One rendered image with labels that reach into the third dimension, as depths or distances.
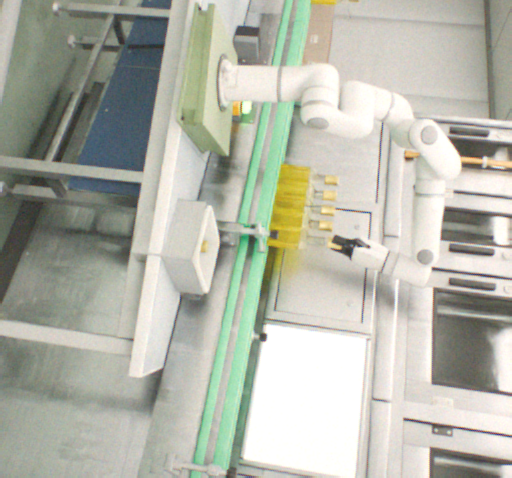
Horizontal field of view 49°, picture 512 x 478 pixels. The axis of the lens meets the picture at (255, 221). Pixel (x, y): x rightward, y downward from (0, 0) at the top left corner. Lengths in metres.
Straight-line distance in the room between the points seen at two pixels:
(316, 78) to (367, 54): 5.35
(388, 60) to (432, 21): 0.87
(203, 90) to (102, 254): 0.83
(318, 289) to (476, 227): 0.61
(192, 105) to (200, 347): 0.66
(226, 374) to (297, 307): 0.37
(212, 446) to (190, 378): 0.18
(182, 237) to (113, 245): 0.64
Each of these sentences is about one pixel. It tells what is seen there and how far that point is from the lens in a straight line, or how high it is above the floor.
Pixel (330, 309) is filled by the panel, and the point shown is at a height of 1.19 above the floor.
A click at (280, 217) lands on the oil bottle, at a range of 1.77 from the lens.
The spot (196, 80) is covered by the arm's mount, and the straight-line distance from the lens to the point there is 1.42.
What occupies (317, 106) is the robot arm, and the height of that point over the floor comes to 1.08.
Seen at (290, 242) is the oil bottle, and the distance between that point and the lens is 1.74.
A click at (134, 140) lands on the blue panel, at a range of 1.88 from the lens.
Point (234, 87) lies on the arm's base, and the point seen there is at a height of 0.86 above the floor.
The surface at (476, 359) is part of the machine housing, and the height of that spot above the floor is 1.65.
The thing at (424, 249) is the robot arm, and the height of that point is 1.42.
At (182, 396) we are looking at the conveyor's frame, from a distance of 1.56.
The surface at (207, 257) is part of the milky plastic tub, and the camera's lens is 1.61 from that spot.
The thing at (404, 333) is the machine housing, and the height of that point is 1.42.
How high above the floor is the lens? 1.15
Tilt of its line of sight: 7 degrees down
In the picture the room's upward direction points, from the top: 97 degrees clockwise
